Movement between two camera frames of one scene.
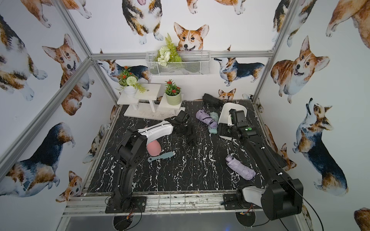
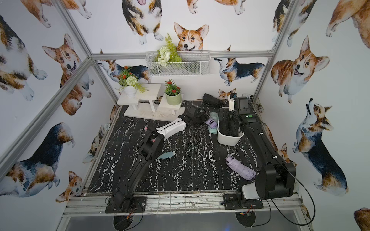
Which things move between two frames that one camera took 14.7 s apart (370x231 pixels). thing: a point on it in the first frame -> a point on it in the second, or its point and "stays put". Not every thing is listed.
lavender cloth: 246,173 stays put
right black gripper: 222,128 -> 229,109
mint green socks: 215,116 stays put
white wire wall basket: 193,63 stays put
